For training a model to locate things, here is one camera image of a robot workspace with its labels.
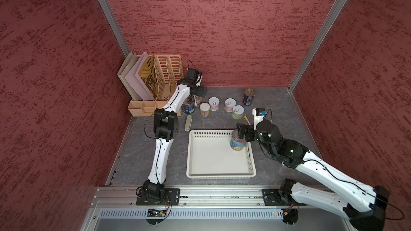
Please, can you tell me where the yellow can with white lid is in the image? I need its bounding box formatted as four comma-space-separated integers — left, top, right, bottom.
194, 95, 203, 107

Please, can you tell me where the dark blue silver-top can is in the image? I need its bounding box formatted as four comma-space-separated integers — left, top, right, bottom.
182, 96, 195, 114

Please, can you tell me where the light blue corn can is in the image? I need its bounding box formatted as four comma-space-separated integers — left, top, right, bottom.
230, 130, 247, 151

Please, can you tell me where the dark navy red can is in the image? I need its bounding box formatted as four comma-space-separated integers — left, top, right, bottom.
242, 88, 255, 106

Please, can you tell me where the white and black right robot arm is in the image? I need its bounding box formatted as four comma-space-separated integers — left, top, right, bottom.
237, 119, 389, 231

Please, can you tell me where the white perforated plastic basket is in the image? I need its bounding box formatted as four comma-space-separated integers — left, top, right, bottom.
186, 129, 256, 179

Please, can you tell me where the small yellow white-lid can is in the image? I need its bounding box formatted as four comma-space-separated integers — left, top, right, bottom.
199, 103, 210, 117

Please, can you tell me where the pink can left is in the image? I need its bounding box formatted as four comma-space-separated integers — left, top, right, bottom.
208, 97, 220, 111

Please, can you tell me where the pink can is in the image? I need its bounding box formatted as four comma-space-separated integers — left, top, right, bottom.
224, 98, 237, 112
208, 97, 220, 111

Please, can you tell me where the green label white-top can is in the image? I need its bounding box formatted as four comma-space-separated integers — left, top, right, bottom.
232, 105, 245, 120

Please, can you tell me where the pink can right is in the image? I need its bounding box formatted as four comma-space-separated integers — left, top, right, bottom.
224, 98, 237, 112

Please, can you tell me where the peach plastic desk organizer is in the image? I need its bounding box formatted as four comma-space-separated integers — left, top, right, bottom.
118, 52, 183, 117

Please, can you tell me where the yellow black patterned magazine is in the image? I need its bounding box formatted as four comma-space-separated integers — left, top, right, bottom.
138, 55, 158, 99

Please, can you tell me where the pink file folder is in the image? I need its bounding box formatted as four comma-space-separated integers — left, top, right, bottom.
124, 52, 154, 101

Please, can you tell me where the beige file folder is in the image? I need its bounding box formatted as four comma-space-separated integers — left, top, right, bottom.
117, 51, 143, 102

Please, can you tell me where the right round black electronics board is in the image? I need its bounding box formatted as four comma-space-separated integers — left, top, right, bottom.
283, 209, 299, 225

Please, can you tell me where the round black electronics board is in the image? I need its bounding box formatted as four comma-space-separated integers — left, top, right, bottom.
145, 209, 170, 226
283, 209, 299, 225

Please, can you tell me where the left round black electronics board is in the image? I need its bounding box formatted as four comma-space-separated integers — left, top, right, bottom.
145, 209, 170, 226

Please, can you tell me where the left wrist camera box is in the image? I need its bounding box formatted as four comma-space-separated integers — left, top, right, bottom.
185, 68, 202, 83

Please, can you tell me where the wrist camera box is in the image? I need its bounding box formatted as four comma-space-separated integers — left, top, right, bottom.
185, 68, 202, 83
252, 108, 267, 130

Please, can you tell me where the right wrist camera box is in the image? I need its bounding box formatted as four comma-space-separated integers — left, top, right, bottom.
252, 108, 267, 130

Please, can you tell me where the left aluminium corner post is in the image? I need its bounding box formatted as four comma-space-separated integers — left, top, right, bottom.
98, 0, 130, 56

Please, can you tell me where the aluminium corner post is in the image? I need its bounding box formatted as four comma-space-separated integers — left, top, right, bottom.
98, 0, 130, 56
288, 0, 347, 94

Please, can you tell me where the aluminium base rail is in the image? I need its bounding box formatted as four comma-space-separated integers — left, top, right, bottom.
81, 186, 354, 231

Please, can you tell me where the right aluminium corner post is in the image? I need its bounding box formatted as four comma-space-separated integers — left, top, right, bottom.
288, 0, 347, 94

